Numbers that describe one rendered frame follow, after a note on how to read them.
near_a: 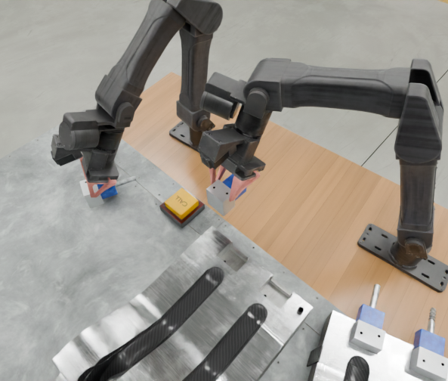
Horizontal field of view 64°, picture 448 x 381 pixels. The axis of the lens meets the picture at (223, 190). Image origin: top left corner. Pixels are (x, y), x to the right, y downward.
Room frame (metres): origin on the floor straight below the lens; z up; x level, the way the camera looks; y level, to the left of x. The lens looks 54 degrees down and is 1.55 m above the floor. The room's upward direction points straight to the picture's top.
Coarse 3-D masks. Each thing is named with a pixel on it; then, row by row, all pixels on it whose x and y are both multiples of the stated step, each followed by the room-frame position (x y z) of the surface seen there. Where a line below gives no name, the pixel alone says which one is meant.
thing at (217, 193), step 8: (232, 176) 0.48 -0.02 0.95; (216, 184) 0.45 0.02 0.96; (224, 184) 0.45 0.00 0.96; (208, 192) 0.44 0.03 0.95; (216, 192) 0.43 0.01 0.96; (224, 192) 0.43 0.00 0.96; (208, 200) 0.44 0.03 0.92; (216, 200) 0.42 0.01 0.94; (224, 200) 0.41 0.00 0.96; (216, 208) 0.42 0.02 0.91; (224, 208) 0.41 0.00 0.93; (232, 208) 0.43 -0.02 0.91
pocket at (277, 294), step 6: (270, 282) 0.28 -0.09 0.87; (276, 282) 0.27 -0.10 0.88; (264, 288) 0.26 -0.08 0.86; (270, 288) 0.26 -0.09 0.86; (276, 288) 0.26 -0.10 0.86; (282, 288) 0.26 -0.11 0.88; (264, 294) 0.25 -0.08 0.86; (270, 294) 0.25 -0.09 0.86; (276, 294) 0.25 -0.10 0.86; (282, 294) 0.25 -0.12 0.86; (288, 294) 0.25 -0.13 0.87; (270, 300) 0.24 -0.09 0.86; (276, 300) 0.24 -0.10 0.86; (282, 300) 0.24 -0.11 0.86; (282, 306) 0.23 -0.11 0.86
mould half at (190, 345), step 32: (192, 256) 0.32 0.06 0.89; (160, 288) 0.26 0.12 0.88; (224, 288) 0.25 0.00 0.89; (256, 288) 0.25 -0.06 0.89; (128, 320) 0.19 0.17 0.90; (192, 320) 0.20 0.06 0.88; (224, 320) 0.20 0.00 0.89; (288, 320) 0.19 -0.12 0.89; (64, 352) 0.13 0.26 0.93; (96, 352) 0.13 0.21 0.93; (160, 352) 0.14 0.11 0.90; (192, 352) 0.14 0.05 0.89; (256, 352) 0.14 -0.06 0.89
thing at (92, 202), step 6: (84, 180) 0.54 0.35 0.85; (126, 180) 0.56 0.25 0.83; (132, 180) 0.56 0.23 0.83; (84, 186) 0.53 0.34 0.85; (96, 186) 0.53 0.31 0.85; (114, 186) 0.54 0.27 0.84; (84, 192) 0.51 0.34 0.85; (108, 192) 0.52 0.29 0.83; (114, 192) 0.53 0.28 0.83; (90, 198) 0.50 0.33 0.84; (96, 198) 0.51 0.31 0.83; (102, 198) 0.51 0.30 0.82; (90, 204) 0.50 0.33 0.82; (96, 204) 0.50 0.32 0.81
